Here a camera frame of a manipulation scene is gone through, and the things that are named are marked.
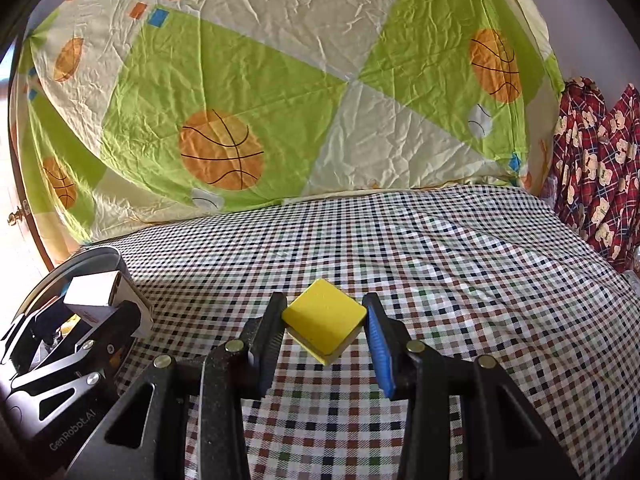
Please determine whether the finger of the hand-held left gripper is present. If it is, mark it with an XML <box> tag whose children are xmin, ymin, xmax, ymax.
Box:
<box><xmin>11</xmin><ymin>301</ymin><xmax>142</xmax><ymax>412</ymax></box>
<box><xmin>0</xmin><ymin>304</ymin><xmax>77</xmax><ymax>362</ymax></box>

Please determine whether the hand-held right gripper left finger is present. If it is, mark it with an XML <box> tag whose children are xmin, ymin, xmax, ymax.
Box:
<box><xmin>67</xmin><ymin>292</ymin><xmax>288</xmax><ymax>480</ymax></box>

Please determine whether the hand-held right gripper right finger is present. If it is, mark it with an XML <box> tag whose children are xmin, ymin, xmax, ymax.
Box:
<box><xmin>361</xmin><ymin>291</ymin><xmax>581</xmax><ymax>480</ymax></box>

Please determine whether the white box with patterned top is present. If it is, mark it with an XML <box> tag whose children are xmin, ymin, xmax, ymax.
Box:
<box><xmin>62</xmin><ymin>270</ymin><xmax>154</xmax><ymax>339</ymax></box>

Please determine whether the yellow cube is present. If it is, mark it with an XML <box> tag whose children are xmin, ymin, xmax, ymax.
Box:
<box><xmin>281</xmin><ymin>279</ymin><xmax>369</xmax><ymax>366</ymax></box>

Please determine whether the round black tin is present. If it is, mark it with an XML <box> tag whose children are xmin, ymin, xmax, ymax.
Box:
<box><xmin>7</xmin><ymin>247</ymin><xmax>154</xmax><ymax>392</ymax></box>

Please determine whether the wooden cabinet door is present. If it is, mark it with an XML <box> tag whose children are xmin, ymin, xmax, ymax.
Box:
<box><xmin>0</xmin><ymin>45</ymin><xmax>57</xmax><ymax>273</ymax></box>

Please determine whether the checked tablecloth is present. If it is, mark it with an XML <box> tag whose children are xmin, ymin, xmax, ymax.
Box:
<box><xmin>80</xmin><ymin>184</ymin><xmax>640</xmax><ymax>480</ymax></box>

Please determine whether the green basketball print sheet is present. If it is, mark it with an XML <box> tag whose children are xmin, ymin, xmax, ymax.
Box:
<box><xmin>10</xmin><ymin>0</ymin><xmax>567</xmax><ymax>247</ymax></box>

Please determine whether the red bear print cloth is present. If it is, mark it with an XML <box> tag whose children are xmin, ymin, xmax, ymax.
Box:
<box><xmin>546</xmin><ymin>76</ymin><xmax>640</xmax><ymax>275</ymax></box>

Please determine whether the brass door handle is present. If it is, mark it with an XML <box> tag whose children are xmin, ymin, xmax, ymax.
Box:
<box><xmin>7</xmin><ymin>200</ymin><xmax>31</xmax><ymax>226</ymax></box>

